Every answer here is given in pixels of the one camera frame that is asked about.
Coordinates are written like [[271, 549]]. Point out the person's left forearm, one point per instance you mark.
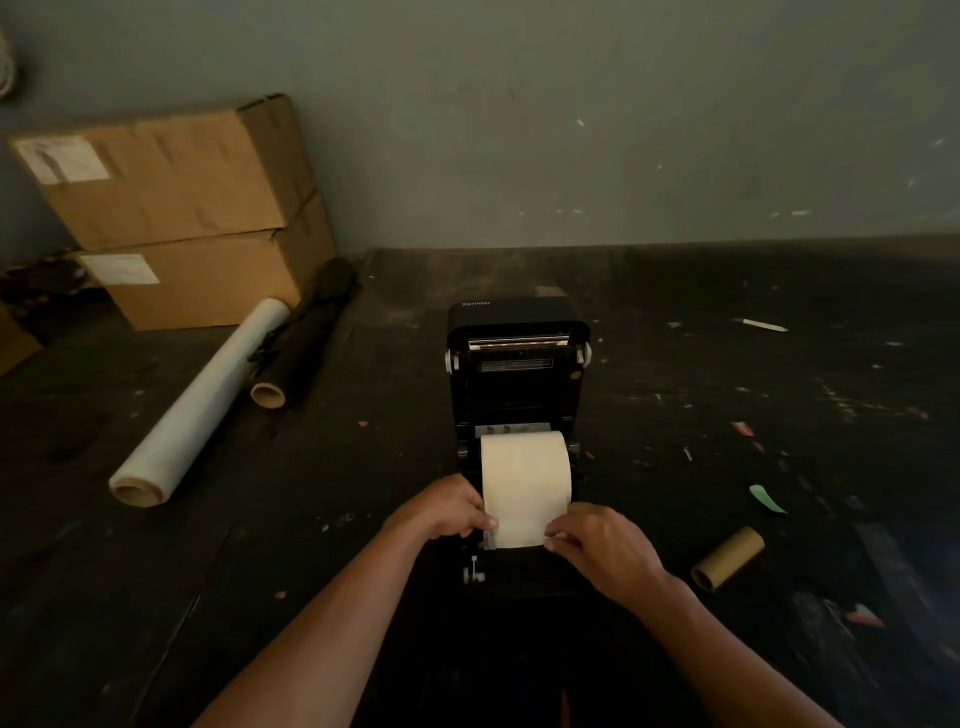
[[315, 637]]

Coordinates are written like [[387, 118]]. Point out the person's right hand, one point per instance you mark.
[[611, 555]]

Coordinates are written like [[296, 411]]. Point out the small white stick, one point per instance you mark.
[[759, 325]]

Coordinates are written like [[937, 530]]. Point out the brown cardboard roll core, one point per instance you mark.
[[727, 559]]

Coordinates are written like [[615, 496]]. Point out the large brown cardboard box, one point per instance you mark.
[[165, 180], [210, 285]]

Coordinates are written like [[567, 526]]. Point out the black film roll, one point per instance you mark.
[[304, 337]]

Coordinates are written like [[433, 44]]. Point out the person's right forearm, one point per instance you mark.
[[727, 660]]

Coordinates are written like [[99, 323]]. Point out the person's left hand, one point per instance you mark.
[[446, 510]]

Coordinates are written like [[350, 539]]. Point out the white plastic film roll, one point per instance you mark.
[[199, 405]]

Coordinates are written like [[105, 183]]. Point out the black printer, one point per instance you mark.
[[517, 390]]

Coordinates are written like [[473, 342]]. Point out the white paper roll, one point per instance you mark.
[[525, 480]]

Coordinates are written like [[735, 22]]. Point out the green sticker scrap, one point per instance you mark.
[[765, 498]]

